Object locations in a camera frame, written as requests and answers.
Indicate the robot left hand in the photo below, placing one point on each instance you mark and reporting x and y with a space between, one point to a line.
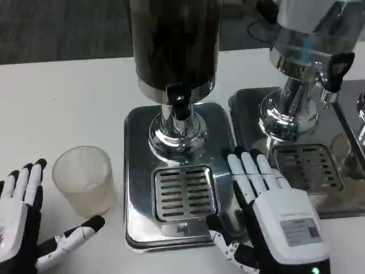
17 217

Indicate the black tap of steel dispenser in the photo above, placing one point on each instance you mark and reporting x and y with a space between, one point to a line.
338 71

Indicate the dark drink dispenser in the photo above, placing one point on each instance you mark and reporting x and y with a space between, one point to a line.
174 42

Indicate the steel clear drink dispenser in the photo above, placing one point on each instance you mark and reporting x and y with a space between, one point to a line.
308 42

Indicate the black tap of dark dispenser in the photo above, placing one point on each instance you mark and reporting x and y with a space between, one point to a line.
178 95

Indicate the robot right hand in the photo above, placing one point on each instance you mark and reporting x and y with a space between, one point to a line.
279 211

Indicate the drip grid of dark dispenser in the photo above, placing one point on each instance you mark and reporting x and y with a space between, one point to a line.
185 194

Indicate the clear ribbed glass cup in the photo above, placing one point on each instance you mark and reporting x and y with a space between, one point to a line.
82 182

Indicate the drip grid of steel dispenser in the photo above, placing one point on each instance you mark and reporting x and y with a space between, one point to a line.
310 165

